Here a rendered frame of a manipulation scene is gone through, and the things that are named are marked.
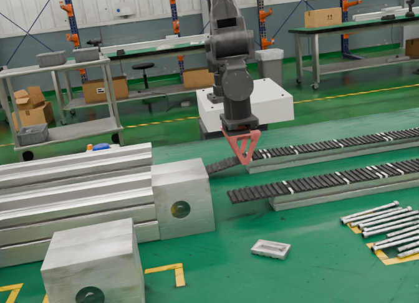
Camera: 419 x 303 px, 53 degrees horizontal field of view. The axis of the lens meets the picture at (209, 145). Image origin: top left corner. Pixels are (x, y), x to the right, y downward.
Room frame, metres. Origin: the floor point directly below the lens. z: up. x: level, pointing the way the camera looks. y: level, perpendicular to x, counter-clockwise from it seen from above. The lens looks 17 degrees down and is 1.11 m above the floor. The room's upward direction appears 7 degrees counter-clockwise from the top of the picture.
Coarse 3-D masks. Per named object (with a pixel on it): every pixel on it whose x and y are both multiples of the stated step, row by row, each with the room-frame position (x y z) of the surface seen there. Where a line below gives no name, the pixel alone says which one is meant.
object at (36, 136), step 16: (96, 48) 3.62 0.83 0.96; (48, 64) 3.60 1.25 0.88; (64, 64) 3.61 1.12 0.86; (80, 64) 3.55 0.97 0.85; (0, 80) 3.37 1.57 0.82; (112, 96) 3.62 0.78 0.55; (16, 112) 3.85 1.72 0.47; (112, 112) 4.10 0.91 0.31; (32, 128) 3.58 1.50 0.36; (64, 128) 3.86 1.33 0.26; (80, 128) 3.78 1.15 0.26; (96, 128) 3.70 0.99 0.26; (112, 128) 3.62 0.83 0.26; (16, 144) 3.37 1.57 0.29; (32, 144) 3.42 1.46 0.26; (48, 144) 3.43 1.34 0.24
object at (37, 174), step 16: (144, 144) 0.88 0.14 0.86; (48, 160) 0.85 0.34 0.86; (64, 160) 0.85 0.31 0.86; (80, 160) 0.85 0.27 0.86; (96, 160) 0.85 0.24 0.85; (112, 160) 0.79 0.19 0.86; (128, 160) 0.79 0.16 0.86; (144, 160) 0.79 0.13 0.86; (0, 176) 0.78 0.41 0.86; (16, 176) 0.77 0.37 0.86; (32, 176) 0.77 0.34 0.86; (48, 176) 0.77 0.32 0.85; (64, 176) 0.79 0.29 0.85; (80, 176) 0.79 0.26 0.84; (96, 176) 0.78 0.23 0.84; (112, 176) 0.78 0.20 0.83; (0, 192) 0.76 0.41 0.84; (16, 192) 0.76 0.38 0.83
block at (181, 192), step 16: (192, 160) 0.70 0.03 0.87; (160, 176) 0.64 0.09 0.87; (176, 176) 0.63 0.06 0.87; (192, 176) 0.62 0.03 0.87; (208, 176) 0.62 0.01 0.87; (160, 192) 0.61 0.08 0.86; (176, 192) 0.61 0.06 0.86; (192, 192) 0.61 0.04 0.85; (208, 192) 0.61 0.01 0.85; (160, 208) 0.61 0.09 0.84; (176, 208) 0.61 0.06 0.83; (192, 208) 0.61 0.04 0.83; (208, 208) 0.61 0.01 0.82; (160, 224) 0.60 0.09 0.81; (176, 224) 0.61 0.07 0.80; (192, 224) 0.61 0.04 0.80; (208, 224) 0.61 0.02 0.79
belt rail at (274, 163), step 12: (372, 144) 0.87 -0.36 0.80; (384, 144) 0.88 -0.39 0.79; (396, 144) 0.89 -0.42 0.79; (408, 144) 0.88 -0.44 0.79; (288, 156) 0.85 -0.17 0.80; (300, 156) 0.86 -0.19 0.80; (312, 156) 0.87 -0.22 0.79; (324, 156) 0.86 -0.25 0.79; (336, 156) 0.86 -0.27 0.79; (348, 156) 0.87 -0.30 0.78; (252, 168) 0.84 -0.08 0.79; (264, 168) 0.85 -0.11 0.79; (276, 168) 0.85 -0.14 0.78
